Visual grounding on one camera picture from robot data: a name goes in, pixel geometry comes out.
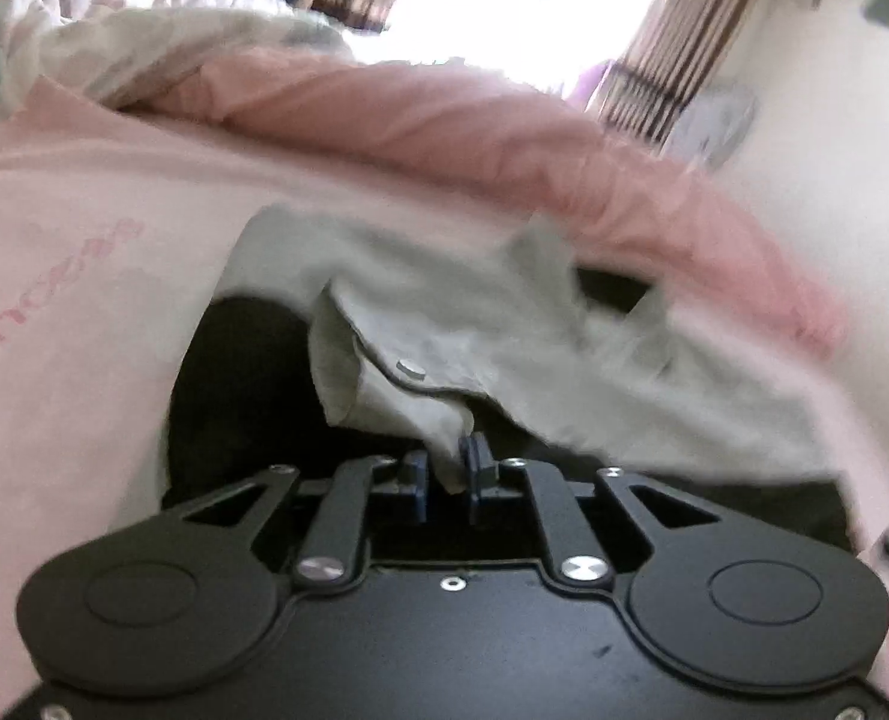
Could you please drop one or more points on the purple object by curtain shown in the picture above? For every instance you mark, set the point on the purple object by curtain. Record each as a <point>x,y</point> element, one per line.
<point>590,86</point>

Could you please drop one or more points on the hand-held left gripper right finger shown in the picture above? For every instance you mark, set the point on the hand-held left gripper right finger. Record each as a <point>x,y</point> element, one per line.
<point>477,474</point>

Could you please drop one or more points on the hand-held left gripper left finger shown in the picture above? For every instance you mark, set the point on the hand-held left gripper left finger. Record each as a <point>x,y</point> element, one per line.
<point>416,481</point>

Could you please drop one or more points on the round white wall clock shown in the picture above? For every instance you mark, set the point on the round white wall clock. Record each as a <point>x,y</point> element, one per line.
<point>718,124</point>

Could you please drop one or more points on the dark cloth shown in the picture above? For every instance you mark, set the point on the dark cloth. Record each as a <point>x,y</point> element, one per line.
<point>241,397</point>

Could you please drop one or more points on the white patterned quilt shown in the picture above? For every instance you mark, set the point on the white patterned quilt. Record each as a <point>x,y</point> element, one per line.
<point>114,37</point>

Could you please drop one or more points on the pink quilt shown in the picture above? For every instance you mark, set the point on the pink quilt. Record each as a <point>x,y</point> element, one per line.
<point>489,142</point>

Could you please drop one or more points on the pink printed bed sheet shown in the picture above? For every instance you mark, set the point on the pink printed bed sheet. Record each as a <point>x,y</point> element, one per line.
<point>91,277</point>

